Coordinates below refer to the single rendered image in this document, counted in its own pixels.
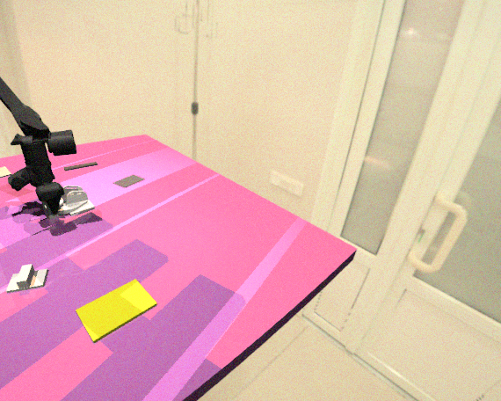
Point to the yellow flat plate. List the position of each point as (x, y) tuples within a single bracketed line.
[(111, 311)]

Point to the grey rectangular bar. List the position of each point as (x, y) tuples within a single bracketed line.
[(73, 167)]

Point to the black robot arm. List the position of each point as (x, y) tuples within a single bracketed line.
[(36, 135)]

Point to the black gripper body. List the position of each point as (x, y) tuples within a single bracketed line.
[(46, 189)]

